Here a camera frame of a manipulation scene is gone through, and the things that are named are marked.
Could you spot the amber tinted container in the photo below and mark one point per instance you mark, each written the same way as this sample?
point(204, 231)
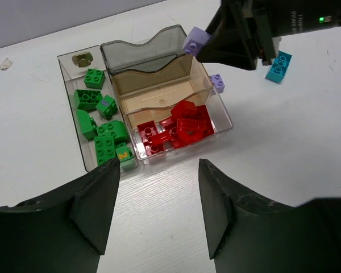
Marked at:
point(150, 96)

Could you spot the red 2x4 lego brick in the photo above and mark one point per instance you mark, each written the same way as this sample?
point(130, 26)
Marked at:
point(147, 130)

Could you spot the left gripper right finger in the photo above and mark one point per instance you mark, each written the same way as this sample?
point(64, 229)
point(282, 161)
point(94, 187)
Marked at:
point(248, 232)

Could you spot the green curved lego brick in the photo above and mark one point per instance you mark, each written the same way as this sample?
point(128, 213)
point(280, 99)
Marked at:
point(88, 126)

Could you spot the green 2x2 sloped lego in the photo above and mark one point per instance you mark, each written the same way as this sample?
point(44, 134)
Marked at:
point(116, 129)

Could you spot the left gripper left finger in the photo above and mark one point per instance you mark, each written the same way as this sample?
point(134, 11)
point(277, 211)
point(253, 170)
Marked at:
point(63, 230)

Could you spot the green 2x4 lego brick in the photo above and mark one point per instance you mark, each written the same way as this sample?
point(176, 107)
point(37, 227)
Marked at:
point(104, 148)

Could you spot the lilac 2x2 lego brick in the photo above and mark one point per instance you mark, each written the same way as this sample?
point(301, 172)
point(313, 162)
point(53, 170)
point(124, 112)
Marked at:
point(218, 83)

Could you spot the gold sticker in container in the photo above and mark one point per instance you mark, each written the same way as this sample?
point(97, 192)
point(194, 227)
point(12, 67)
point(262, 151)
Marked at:
point(82, 60)

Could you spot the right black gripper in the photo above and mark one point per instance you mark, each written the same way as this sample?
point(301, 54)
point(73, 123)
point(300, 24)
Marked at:
point(243, 32)

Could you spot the red rounded lego brick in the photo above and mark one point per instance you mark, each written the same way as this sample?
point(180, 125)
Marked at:
point(189, 137)

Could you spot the teal 2x4 lego brick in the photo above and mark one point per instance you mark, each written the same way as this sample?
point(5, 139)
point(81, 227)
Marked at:
point(277, 71)

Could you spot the green upside-down 2x2 lego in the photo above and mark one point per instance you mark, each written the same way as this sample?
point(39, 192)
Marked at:
point(94, 78)

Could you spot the grey smoked container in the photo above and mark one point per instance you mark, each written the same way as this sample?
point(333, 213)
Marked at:
point(150, 56)

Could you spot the tall clear narrow container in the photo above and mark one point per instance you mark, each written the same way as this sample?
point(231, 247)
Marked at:
point(74, 67)

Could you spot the small red sloped lego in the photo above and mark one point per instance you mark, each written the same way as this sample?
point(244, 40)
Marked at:
point(161, 138)

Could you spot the green lego brick carried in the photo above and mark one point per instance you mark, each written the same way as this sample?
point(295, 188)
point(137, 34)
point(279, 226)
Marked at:
point(87, 99)

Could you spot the red 2x2 lego brick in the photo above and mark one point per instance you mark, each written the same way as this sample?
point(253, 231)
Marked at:
point(184, 109)

